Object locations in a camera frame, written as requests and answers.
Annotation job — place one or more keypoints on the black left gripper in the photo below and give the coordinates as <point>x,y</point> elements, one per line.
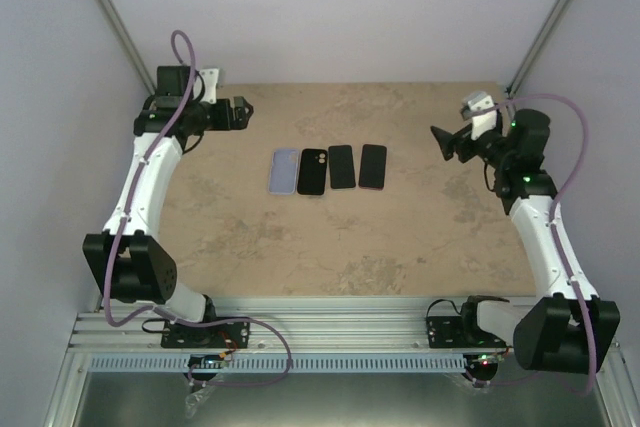
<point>240,122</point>

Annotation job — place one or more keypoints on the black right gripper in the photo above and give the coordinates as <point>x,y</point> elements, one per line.
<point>448,143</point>

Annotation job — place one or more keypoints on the black phone with white edge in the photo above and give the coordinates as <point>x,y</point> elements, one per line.
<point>372,167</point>

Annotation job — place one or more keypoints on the lilac phone case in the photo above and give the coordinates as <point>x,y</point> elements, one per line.
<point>283,171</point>

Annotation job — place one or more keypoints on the black phone case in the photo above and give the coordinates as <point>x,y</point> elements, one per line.
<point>312,172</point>

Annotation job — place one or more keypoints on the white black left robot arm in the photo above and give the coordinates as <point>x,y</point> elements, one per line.
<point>134,273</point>

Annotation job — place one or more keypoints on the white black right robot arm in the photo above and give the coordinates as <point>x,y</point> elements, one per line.
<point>569,328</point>

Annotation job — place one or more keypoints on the right controller circuit board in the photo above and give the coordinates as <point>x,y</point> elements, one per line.
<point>491,358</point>

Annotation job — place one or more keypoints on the controller circuit board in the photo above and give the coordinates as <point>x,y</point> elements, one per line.
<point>210,361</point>
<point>491,358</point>

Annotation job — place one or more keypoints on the left controller circuit board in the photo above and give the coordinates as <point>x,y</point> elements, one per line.
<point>210,361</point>

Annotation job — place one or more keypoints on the clear plastic bag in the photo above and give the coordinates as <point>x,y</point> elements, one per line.
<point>193,401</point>

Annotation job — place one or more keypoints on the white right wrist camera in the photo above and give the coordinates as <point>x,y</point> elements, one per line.
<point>480,108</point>

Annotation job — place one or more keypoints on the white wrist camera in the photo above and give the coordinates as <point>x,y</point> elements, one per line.
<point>480,108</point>
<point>209,84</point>

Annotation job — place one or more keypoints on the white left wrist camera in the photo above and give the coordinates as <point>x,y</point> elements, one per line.
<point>209,84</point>

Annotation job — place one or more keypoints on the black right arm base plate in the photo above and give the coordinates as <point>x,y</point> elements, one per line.
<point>446,332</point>

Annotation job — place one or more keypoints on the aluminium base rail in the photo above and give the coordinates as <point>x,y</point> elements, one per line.
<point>309,324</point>

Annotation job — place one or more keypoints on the aluminium frame post left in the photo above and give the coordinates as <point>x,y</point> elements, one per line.
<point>119,29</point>

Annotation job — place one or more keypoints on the aluminium frame post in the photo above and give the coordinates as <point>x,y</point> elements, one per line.
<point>119,29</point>
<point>549,26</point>

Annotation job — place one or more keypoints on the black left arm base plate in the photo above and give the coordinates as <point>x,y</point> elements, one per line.
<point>228,336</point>

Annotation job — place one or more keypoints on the aluminium frame post right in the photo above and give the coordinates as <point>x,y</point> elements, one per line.
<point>549,26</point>

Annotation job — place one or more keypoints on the grey slotted cable duct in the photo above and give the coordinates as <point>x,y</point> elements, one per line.
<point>277,363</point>

